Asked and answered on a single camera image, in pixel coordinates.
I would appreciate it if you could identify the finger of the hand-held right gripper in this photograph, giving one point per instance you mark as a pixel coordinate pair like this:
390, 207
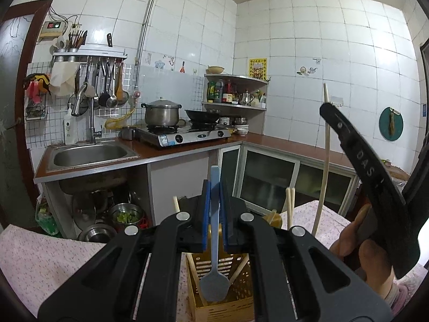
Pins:
365, 171

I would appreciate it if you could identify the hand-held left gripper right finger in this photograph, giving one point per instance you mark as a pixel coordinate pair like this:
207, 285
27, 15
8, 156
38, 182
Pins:
224, 228

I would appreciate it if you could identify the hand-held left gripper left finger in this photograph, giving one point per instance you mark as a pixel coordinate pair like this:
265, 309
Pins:
207, 221

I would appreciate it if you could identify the wooden chopstick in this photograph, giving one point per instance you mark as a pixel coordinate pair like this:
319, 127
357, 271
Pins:
293, 208
176, 204
326, 161
288, 208
242, 265

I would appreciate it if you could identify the light blue plastic spoon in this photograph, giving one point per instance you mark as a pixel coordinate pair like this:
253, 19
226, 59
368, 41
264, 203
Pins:
214, 285

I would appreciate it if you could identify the yellow slotted utensil holder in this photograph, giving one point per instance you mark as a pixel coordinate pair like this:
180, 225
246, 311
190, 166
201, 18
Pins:
241, 295

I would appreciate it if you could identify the row of hanging kitchen utensils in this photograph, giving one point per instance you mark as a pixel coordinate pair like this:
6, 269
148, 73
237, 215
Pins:
110, 87

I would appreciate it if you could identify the person's right hand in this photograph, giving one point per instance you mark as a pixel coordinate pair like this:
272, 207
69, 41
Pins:
372, 258

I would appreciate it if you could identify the round green cutting board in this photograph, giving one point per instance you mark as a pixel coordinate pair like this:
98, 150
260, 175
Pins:
397, 124

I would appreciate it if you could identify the steel bowl with green vegetables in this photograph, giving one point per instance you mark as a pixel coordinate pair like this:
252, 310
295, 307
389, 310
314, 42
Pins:
126, 217

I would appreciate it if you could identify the steel gas stove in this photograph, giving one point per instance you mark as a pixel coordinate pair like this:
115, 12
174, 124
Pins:
187, 137

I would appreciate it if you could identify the kitchen counter with cabinets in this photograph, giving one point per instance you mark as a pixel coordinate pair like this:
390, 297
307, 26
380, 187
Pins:
274, 144

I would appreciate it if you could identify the stack of white bowls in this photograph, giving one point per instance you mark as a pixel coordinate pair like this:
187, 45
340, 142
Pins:
241, 128

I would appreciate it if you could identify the black wok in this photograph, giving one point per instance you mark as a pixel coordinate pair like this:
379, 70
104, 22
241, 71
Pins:
202, 115

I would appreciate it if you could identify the steel pot with lid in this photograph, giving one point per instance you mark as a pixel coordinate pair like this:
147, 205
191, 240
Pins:
162, 114

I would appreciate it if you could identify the small steel cup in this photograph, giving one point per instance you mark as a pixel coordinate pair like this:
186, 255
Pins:
128, 133

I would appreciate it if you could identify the steel pot lid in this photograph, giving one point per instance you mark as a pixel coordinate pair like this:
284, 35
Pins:
87, 208

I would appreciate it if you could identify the steel kettle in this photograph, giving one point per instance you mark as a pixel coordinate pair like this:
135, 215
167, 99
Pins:
246, 99

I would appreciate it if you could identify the red label bottle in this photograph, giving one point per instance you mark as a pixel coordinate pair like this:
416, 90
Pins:
228, 94

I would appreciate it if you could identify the green bottle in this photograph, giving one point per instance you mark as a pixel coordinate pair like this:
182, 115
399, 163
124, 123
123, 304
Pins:
210, 92

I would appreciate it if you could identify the dark sauce bottle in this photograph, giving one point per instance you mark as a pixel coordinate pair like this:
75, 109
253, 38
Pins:
219, 91

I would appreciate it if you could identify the stainless steel sink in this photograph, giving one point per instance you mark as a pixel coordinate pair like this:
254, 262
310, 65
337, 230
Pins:
90, 156

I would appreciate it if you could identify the white corner shelf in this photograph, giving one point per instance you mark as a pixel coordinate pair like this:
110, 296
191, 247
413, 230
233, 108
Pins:
248, 80

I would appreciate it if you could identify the beige bowl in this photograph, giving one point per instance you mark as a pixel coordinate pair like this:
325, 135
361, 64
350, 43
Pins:
215, 70

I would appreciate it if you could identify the steel kitchen faucet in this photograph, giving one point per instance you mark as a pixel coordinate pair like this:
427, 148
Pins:
92, 120

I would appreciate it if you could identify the green plastic bag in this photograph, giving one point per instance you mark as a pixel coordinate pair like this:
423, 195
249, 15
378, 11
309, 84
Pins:
47, 219

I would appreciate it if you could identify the white dish soap bottle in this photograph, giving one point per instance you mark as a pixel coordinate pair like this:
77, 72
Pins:
70, 127

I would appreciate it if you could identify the floral pink tablecloth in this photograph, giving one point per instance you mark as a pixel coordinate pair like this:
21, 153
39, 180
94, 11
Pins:
40, 265

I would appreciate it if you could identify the white hanging cloth bag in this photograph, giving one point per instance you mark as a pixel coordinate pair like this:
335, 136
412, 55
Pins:
63, 78

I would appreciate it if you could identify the red and yellow rubber gloves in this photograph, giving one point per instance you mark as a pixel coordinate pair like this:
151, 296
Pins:
38, 84

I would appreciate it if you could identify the cutlery cup with dark chopsticks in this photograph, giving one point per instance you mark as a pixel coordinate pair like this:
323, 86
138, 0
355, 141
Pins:
77, 42

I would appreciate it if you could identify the dark wooden glass door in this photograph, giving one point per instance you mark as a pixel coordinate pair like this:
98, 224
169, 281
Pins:
13, 107

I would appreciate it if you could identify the white wall socket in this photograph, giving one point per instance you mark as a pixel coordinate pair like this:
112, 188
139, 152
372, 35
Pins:
337, 100

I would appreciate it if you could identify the yellow wall poster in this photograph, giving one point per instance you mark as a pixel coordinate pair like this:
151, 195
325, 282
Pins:
258, 68

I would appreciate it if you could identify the steel wall utensil rack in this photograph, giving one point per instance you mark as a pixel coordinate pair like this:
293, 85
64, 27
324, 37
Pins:
94, 52

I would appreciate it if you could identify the grey wall pipe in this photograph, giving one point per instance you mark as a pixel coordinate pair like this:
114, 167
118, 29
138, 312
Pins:
147, 23

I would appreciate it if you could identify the white wall controller red display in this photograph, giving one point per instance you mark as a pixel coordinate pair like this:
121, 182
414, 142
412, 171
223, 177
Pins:
52, 30

